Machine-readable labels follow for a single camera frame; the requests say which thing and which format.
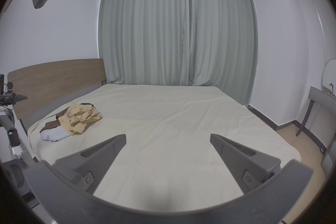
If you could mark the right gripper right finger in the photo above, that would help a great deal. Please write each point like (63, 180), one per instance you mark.
(244, 165)

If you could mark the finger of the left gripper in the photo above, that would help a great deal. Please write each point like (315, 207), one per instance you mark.
(20, 98)

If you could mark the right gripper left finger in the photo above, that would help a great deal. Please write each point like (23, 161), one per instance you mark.
(86, 165)

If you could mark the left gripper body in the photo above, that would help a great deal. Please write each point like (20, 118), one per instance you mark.
(7, 98)

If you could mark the beige shorts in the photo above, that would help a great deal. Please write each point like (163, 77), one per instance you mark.
(78, 118)

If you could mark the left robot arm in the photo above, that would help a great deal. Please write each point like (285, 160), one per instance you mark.
(13, 136)

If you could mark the bed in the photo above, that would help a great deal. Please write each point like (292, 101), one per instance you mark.
(170, 118)

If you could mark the brown garment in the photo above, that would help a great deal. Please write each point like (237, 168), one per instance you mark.
(51, 124)

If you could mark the white garment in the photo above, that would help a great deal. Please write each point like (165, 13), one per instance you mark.
(52, 136)

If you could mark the grey side table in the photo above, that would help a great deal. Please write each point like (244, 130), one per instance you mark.
(320, 98)

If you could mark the pale green curtain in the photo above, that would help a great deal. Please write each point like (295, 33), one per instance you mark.
(157, 34)

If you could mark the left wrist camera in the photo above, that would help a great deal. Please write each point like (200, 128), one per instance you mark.
(10, 86)

